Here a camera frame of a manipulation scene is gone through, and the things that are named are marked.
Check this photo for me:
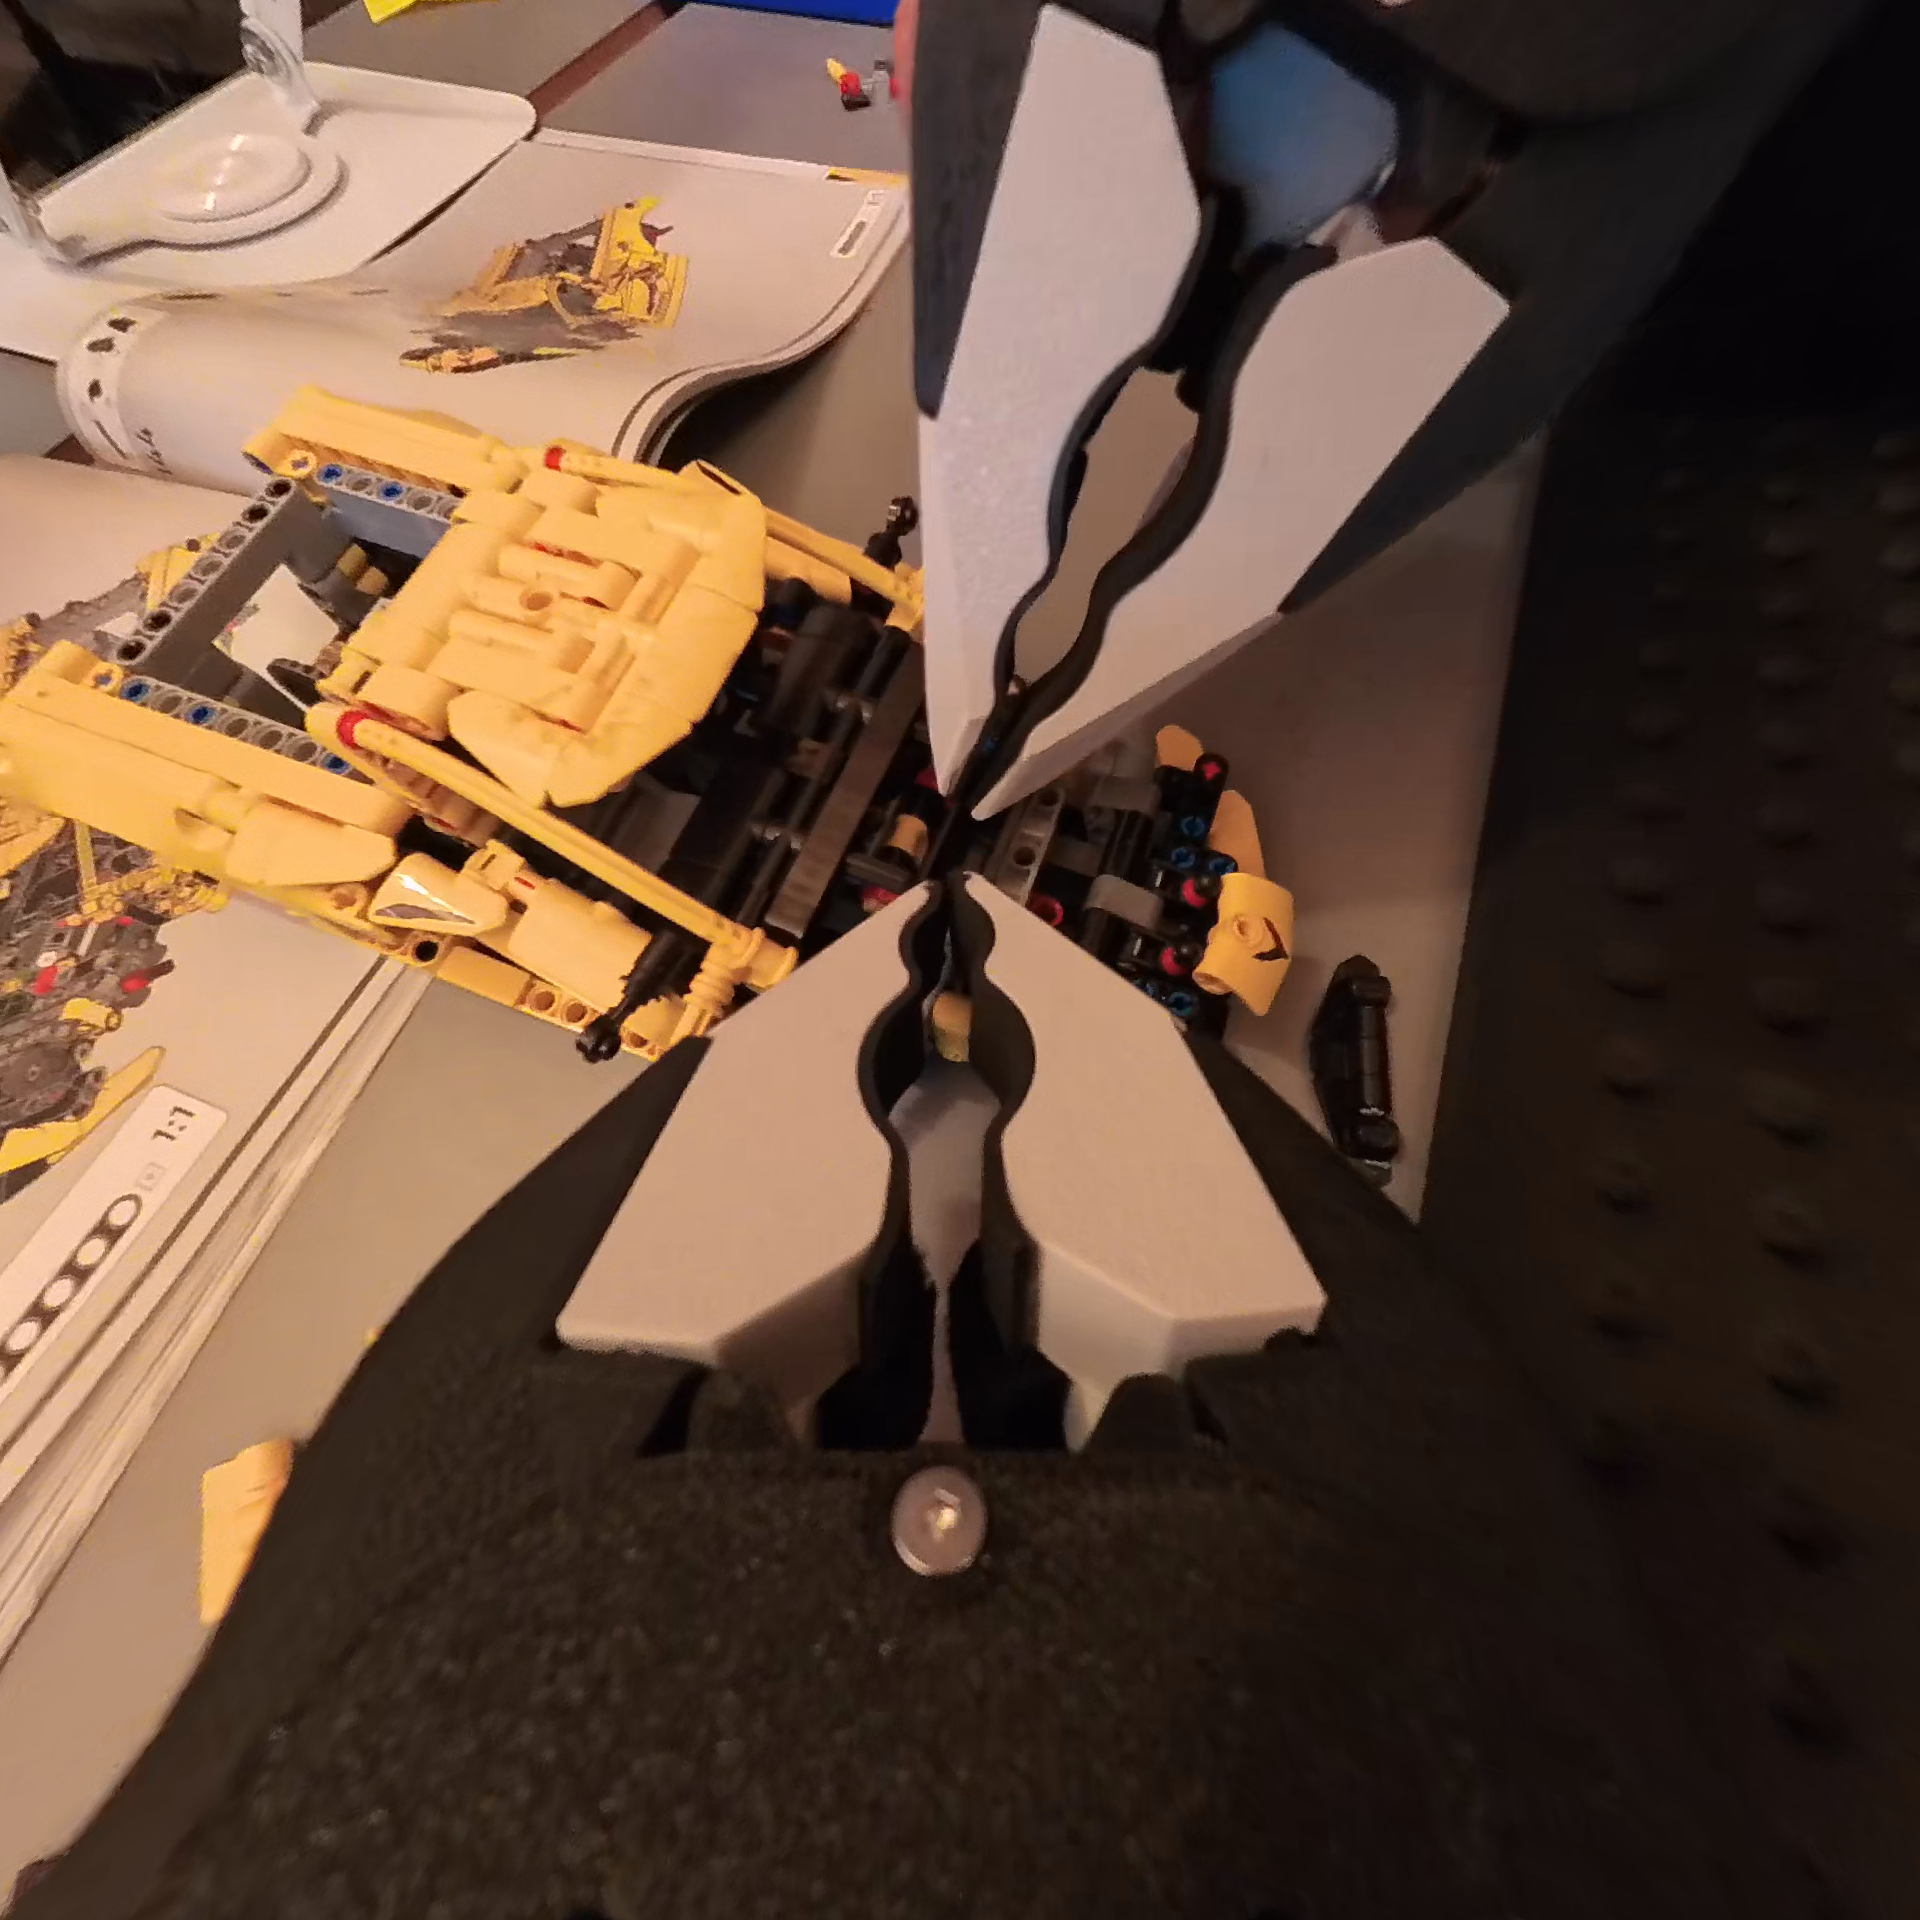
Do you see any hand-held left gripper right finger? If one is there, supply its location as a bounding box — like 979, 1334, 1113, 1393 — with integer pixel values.
956, 871, 1332, 1431

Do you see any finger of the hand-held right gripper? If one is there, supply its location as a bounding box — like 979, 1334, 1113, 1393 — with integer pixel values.
913, 0, 1214, 794
967, 237, 1513, 822

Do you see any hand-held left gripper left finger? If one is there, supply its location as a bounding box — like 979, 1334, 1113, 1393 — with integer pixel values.
554, 883, 945, 1446

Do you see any yellow toy brick car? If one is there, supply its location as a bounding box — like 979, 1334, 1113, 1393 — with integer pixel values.
0, 386, 1297, 1062

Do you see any grey desk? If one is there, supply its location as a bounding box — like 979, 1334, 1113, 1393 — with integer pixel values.
0, 0, 1549, 1863

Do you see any black brick connector piece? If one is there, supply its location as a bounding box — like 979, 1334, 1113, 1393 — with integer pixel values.
1308, 955, 1408, 1191

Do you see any yellow brick panel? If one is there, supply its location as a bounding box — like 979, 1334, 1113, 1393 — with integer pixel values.
199, 1437, 302, 1626

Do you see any open instruction booklet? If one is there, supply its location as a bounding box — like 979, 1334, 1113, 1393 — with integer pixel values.
0, 127, 913, 1661

